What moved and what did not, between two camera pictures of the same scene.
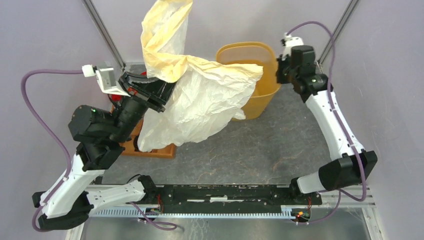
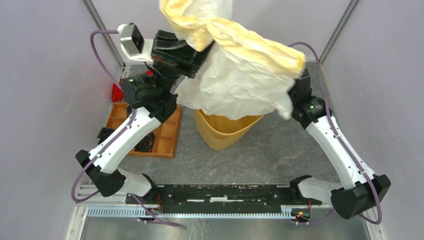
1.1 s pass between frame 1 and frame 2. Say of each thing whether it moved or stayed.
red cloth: stayed
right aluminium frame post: stayed
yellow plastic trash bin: moved
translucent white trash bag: moved
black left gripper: moved
